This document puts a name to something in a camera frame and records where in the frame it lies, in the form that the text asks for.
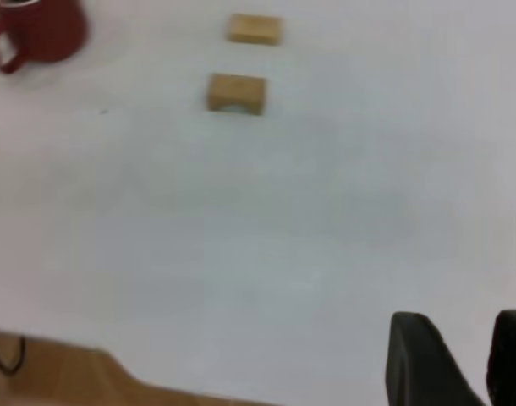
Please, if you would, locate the red ceramic mug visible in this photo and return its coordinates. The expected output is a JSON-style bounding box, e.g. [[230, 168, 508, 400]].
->
[[0, 0, 91, 76]]

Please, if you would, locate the flat wooden block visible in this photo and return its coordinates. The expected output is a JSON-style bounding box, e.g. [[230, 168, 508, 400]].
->
[[227, 13, 283, 47]]

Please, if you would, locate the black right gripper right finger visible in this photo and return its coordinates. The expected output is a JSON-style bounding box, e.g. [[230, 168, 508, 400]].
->
[[486, 309, 516, 406]]

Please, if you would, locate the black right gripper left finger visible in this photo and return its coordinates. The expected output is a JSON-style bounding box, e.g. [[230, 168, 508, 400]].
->
[[386, 311, 488, 406]]

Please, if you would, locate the arched wooden block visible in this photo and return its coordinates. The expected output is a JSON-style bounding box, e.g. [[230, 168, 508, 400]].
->
[[206, 73, 268, 116]]

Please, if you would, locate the black cable loop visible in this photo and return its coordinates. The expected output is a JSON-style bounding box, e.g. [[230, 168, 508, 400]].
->
[[0, 331, 28, 376]]

